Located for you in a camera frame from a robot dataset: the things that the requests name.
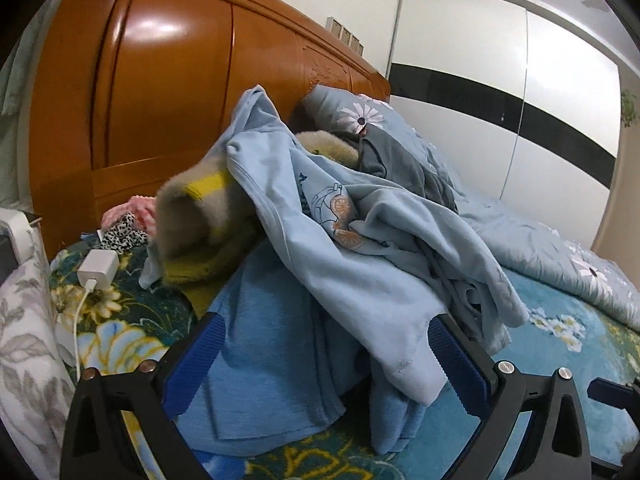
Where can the beige and yellow fuzzy garment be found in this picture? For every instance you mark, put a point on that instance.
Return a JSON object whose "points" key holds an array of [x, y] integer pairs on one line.
{"points": [[205, 226]]}

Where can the white wardrobe with black stripe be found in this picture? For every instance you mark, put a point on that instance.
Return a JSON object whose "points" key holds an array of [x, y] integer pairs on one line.
{"points": [[525, 110]]}

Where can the black and white spotted cloth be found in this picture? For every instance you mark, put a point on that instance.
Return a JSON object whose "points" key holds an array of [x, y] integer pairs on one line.
{"points": [[124, 235]]}

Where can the light blue sweatshirt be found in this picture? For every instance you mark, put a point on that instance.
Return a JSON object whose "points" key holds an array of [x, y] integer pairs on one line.
{"points": [[381, 260]]}

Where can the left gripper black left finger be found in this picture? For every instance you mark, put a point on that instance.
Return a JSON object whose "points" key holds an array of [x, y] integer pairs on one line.
{"points": [[96, 442]]}

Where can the pink knitted cloth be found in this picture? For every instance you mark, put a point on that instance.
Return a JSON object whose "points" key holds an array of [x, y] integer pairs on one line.
{"points": [[142, 208]]}

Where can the blue floral quilt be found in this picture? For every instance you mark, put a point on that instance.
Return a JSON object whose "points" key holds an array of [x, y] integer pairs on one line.
{"points": [[526, 246]]}

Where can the white device on nightstand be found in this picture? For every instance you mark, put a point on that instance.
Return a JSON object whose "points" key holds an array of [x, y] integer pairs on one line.
{"points": [[18, 239]]}

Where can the teal floral blanket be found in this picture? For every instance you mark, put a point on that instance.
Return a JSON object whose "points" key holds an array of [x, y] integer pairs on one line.
{"points": [[563, 331]]}

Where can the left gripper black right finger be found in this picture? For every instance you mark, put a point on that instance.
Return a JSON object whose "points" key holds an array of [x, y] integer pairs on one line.
{"points": [[555, 444]]}

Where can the grey leaf pattern cloth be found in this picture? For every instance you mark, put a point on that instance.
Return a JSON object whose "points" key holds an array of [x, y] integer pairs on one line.
{"points": [[36, 390]]}

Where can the orange wooden headboard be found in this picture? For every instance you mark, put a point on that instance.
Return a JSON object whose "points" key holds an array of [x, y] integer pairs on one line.
{"points": [[128, 93]]}

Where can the wall switch panel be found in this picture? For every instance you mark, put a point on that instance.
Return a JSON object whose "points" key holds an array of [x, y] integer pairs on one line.
{"points": [[339, 31]]}

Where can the white phone charger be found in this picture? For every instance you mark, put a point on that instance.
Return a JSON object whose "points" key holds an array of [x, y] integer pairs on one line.
{"points": [[98, 269]]}

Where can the blue folded cloth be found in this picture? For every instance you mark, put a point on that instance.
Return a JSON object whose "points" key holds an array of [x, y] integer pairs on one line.
{"points": [[283, 370]]}

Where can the grey garment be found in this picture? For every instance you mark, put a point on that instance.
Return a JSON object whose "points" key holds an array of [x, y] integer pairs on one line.
{"points": [[382, 156]]}

